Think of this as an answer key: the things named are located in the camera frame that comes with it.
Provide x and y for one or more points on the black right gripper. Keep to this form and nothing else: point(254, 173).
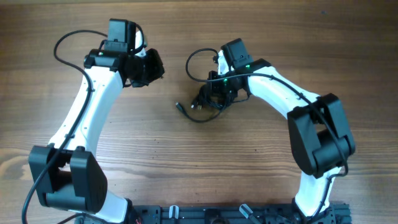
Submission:
point(213, 83)

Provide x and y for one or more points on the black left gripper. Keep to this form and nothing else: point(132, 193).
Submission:
point(158, 69)

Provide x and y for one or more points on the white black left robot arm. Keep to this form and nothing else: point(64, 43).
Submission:
point(66, 174)

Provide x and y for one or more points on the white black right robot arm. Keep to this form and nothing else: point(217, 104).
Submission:
point(320, 137)

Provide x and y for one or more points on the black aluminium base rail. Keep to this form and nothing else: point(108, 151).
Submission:
point(268, 214)

